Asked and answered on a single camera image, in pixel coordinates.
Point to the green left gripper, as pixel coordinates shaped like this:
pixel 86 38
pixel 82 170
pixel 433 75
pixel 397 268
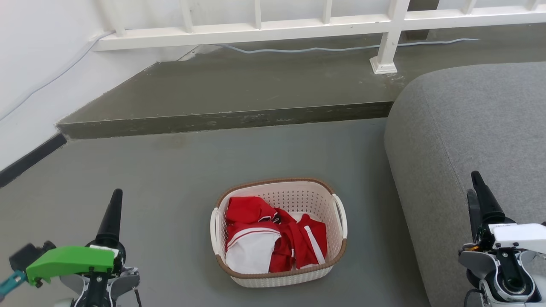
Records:
pixel 68 260

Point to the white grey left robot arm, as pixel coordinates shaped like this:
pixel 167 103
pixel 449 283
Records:
pixel 102 288

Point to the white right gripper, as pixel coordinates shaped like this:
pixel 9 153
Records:
pixel 518 234

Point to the red jacket white stripe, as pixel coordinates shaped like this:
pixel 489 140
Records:
pixel 300 243

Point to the grey fabric sofa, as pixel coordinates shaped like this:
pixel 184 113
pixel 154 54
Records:
pixel 469 128

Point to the red and white jersey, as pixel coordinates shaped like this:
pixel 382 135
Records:
pixel 249 249

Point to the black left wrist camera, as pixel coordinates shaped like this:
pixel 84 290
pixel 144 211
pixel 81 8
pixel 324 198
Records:
pixel 30 253

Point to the white laundry basket brown rim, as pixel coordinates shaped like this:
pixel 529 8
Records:
pixel 294 198

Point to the teal connector piece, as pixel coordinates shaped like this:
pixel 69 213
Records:
pixel 10 283

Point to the white wooden railing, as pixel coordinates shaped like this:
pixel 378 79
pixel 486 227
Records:
pixel 256 30

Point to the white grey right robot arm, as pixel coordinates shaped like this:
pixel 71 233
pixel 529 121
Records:
pixel 509 277

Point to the black baseboard strip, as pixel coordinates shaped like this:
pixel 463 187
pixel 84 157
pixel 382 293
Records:
pixel 30 160

